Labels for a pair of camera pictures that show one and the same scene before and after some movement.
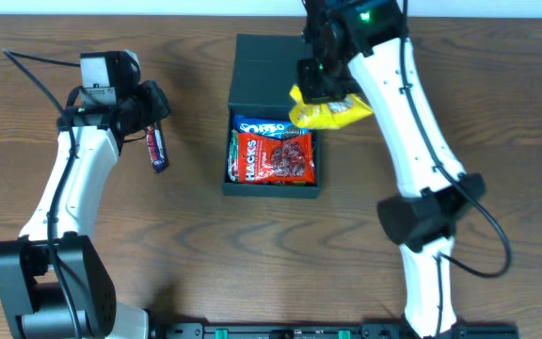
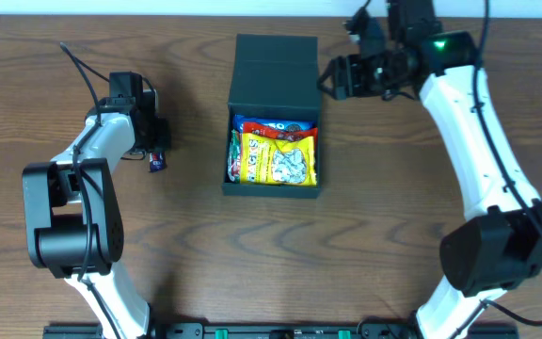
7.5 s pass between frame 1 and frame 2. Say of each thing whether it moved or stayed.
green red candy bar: stayed
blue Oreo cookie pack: stayed
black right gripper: moved
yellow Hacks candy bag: moved
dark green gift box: stayed
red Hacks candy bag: moved
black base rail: stayed
